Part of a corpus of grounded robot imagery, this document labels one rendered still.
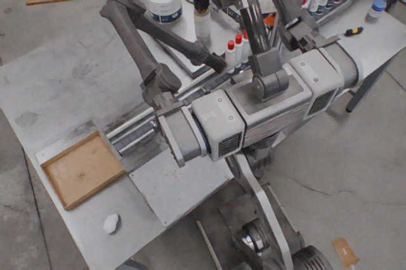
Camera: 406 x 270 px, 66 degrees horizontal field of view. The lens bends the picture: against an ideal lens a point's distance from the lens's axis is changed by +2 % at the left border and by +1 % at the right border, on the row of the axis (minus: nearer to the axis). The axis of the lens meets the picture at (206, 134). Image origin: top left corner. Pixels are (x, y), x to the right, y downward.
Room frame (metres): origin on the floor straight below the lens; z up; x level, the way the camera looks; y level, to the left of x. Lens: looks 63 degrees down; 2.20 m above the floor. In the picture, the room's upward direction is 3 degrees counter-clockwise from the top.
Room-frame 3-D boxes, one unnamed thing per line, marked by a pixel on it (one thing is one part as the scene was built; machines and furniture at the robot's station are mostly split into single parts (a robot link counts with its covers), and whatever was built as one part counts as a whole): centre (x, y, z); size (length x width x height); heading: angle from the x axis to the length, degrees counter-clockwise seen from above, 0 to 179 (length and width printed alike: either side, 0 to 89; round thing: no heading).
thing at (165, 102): (0.47, 0.10, 1.45); 0.09 x 0.08 x 0.12; 113
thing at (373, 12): (1.45, -1.05, 0.87); 0.07 x 0.07 x 0.07
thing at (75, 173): (0.55, 0.58, 0.85); 0.30 x 0.26 x 0.04; 125
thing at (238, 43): (1.09, -0.18, 0.98); 0.05 x 0.05 x 0.20
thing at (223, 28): (1.56, -0.08, 0.86); 0.80 x 0.67 x 0.05; 125
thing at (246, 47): (1.12, -0.23, 0.98); 0.05 x 0.05 x 0.20
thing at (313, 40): (0.66, -0.35, 1.45); 0.09 x 0.08 x 0.12; 113
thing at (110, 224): (0.29, 0.43, 0.85); 0.08 x 0.07 x 0.04; 132
